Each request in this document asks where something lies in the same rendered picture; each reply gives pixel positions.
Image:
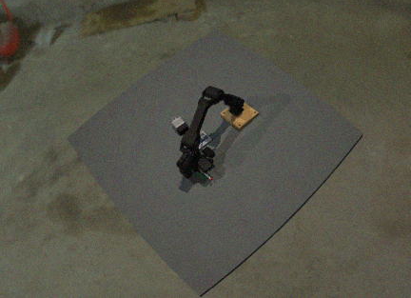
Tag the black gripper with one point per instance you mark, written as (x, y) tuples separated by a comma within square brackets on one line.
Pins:
[(207, 153)]

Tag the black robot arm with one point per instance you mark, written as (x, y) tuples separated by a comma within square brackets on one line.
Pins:
[(191, 138)]

